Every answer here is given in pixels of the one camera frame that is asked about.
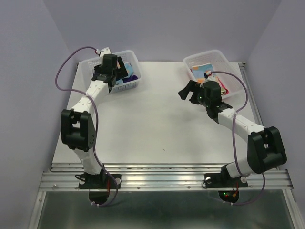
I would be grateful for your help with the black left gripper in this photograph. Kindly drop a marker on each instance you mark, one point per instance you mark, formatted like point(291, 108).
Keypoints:
point(121, 72)

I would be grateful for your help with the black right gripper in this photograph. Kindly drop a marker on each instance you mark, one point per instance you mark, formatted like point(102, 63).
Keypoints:
point(192, 86)

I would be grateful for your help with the blue dotted cartoon towel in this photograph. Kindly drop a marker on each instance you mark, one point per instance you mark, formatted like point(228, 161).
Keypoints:
point(130, 72)

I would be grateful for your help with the orange dotted cartoon towel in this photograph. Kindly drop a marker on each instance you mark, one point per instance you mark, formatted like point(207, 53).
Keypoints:
point(198, 72)

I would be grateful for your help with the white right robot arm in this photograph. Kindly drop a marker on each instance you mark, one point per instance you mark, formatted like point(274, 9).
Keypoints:
point(265, 149)

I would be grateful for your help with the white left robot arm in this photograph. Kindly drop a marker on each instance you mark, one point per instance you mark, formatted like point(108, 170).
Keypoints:
point(78, 131)

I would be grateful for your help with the white basket with towels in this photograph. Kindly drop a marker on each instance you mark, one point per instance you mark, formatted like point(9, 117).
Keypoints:
point(99, 89)

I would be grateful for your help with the purple towel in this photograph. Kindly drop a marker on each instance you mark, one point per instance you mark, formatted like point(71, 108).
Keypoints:
point(129, 79)

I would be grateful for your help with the white empty plastic basket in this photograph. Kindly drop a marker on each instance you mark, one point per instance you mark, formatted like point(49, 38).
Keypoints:
point(214, 61)

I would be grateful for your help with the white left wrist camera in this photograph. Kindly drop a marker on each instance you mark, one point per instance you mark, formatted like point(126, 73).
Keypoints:
point(103, 52)

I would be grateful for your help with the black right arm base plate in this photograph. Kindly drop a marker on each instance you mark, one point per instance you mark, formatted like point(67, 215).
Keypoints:
point(215, 180)

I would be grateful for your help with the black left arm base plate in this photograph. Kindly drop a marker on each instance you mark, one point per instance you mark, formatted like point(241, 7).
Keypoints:
point(101, 181)

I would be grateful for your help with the aluminium rail frame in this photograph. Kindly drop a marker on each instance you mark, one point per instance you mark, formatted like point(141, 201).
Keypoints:
point(162, 146)

